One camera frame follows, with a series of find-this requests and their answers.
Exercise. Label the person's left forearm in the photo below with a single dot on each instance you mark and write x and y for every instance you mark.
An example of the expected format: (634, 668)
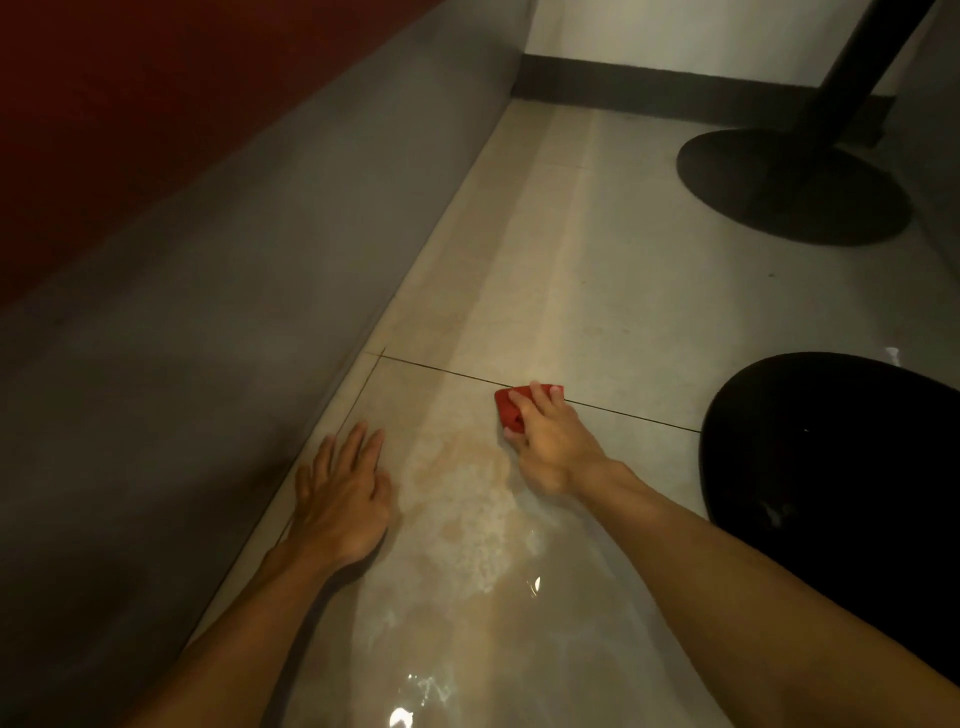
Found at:
(240, 645)

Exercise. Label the small white paper scrap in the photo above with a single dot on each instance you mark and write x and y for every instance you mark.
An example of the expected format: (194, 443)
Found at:
(892, 356)

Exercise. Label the person's right forearm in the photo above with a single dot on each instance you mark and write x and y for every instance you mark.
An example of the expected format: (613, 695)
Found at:
(750, 600)

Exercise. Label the grey bench base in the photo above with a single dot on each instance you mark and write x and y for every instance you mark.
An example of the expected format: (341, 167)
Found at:
(187, 375)
(930, 150)

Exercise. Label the beige tiled floor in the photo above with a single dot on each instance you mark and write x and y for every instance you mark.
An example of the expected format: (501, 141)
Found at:
(637, 300)

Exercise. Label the person's right hand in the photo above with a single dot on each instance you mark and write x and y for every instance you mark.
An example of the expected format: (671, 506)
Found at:
(562, 457)

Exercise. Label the red bench seat cushion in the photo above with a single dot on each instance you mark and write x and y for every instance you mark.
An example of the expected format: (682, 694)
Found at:
(112, 112)

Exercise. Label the black round table base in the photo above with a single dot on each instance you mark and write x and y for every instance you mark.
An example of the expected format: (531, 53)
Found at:
(750, 180)
(825, 450)

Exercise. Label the person's left hand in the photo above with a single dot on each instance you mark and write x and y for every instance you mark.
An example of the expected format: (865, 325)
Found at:
(341, 510)

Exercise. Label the red cloth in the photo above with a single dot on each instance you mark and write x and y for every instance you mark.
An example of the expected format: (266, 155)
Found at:
(508, 409)

